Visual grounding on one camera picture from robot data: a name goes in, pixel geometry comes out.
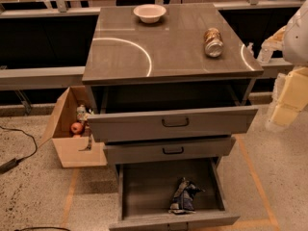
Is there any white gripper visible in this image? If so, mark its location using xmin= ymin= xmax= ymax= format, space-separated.
xmin=262 ymin=26 xmax=308 ymax=129

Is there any blue chip bag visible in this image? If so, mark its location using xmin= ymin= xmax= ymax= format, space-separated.
xmin=168 ymin=177 xmax=203 ymax=215

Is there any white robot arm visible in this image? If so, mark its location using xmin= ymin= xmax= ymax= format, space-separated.
xmin=257 ymin=1 xmax=308 ymax=132

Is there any middle grey drawer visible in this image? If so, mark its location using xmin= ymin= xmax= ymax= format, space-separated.
xmin=103 ymin=135 xmax=236 ymax=165

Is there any grey drawer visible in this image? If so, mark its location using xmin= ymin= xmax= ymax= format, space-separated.
xmin=103 ymin=135 xmax=236 ymax=165
xmin=109 ymin=158 xmax=239 ymax=231
xmin=88 ymin=106 xmax=258 ymax=142

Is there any grey drawer cabinet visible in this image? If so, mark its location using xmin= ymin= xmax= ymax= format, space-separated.
xmin=82 ymin=2 xmax=265 ymax=114

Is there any bottom grey drawer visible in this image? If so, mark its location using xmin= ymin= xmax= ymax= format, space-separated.
xmin=109 ymin=158 xmax=239 ymax=231

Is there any top grey drawer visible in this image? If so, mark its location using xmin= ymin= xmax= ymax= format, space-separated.
xmin=88 ymin=106 xmax=258 ymax=142

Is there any clear pump bottle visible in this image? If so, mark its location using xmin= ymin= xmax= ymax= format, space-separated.
xmin=257 ymin=42 xmax=273 ymax=64

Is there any brown jar with silver lid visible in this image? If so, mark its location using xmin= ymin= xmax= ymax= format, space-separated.
xmin=203 ymin=28 xmax=223 ymax=58

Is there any white bowl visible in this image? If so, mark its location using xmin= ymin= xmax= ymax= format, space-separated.
xmin=133 ymin=4 xmax=167 ymax=24

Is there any red apple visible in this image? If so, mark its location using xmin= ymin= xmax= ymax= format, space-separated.
xmin=70 ymin=122 xmax=84 ymax=135

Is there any cardboard box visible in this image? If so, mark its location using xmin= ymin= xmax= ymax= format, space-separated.
xmin=39 ymin=86 xmax=107 ymax=167

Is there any black power cable with adapter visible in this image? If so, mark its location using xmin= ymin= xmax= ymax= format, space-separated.
xmin=0 ymin=125 xmax=39 ymax=174

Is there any black cable at bottom edge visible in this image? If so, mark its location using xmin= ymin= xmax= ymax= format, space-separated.
xmin=13 ymin=226 xmax=71 ymax=231

